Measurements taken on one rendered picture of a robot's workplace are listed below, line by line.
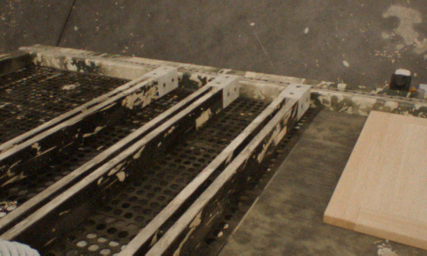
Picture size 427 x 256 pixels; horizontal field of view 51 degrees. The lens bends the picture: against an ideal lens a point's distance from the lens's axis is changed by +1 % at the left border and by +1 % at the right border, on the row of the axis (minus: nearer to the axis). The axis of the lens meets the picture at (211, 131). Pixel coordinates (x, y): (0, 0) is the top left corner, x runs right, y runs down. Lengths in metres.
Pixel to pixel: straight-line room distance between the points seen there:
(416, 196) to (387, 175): 0.08
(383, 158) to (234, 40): 1.60
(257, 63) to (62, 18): 1.48
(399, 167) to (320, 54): 1.39
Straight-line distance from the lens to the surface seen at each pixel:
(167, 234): 0.72
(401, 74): 1.50
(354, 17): 2.44
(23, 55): 1.99
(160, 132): 1.06
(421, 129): 1.30
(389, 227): 0.87
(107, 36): 3.00
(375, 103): 1.36
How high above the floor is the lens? 2.22
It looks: 65 degrees down
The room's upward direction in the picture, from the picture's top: 66 degrees counter-clockwise
